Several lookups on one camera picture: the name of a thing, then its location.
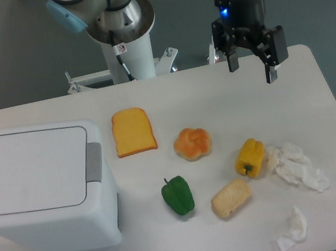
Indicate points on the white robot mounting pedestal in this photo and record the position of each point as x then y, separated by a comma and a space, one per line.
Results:
127, 62

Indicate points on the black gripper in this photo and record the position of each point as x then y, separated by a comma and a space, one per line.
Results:
245, 19

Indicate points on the braided bread roll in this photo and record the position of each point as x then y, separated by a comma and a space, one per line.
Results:
192, 144

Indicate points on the pale bread loaf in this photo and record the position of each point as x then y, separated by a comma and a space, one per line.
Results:
230, 198

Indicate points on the yellow bell pepper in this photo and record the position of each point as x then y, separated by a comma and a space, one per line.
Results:
250, 159

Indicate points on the grey trash can push button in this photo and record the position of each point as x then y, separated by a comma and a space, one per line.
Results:
93, 162

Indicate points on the large crumpled white tissue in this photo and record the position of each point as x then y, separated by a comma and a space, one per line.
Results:
291, 164

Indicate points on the orange toast slice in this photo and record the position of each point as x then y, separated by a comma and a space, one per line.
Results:
132, 132

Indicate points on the small crumpled white tissue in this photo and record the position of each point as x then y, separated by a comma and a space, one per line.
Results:
296, 232

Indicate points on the white trash can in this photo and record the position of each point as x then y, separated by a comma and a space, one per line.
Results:
45, 202

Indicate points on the green bell pepper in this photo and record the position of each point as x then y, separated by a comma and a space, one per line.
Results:
178, 196

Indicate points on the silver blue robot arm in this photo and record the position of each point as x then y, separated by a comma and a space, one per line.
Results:
122, 28

